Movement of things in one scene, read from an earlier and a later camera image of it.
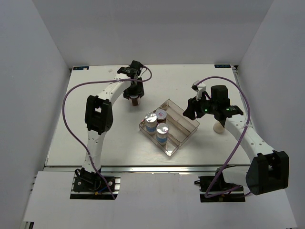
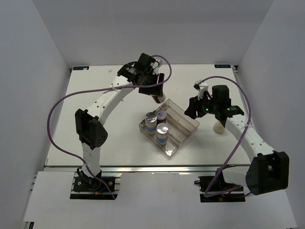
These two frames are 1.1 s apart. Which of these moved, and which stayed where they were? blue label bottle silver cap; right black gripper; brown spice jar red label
Moved: brown spice jar red label
Stayed: blue label bottle silver cap; right black gripper
